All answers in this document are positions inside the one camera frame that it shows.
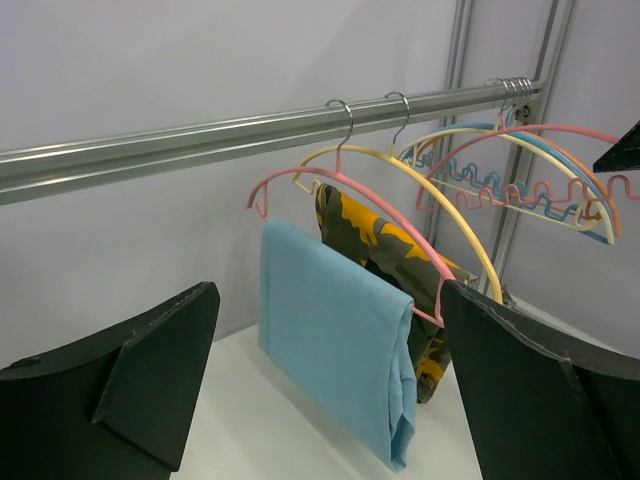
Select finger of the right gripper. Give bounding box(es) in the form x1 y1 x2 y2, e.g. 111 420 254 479
592 121 640 173

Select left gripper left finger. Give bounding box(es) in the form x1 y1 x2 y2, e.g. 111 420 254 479
1 282 220 479

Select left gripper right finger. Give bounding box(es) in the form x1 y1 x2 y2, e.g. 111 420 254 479
440 280 639 479

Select pink hanger with green trousers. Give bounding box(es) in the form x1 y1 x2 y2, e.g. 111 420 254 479
411 124 639 221

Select camouflage yellow trousers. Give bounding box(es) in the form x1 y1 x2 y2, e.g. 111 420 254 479
315 183 451 404

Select light blue trousers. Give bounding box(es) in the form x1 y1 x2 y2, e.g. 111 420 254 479
258 218 417 472

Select pink hanger with blue trousers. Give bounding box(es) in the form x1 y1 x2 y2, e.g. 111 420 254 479
245 98 457 329

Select cream hanger with camouflage trousers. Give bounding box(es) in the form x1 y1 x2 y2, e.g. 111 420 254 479
301 91 504 304

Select right aluminium frame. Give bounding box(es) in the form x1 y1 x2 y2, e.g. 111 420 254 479
446 0 576 276

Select aluminium hanging rail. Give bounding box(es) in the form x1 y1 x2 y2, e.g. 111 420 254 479
1 77 543 205

